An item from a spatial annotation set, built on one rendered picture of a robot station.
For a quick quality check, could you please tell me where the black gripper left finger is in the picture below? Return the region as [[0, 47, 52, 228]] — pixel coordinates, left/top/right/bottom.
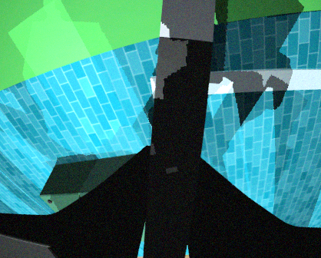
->
[[0, 145, 151, 258]]

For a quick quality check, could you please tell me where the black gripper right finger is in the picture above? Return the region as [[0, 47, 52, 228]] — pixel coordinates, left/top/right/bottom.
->
[[188, 159, 321, 258]]

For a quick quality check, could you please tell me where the green flat mat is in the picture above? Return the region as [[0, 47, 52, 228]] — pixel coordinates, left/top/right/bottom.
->
[[0, 0, 321, 91]]

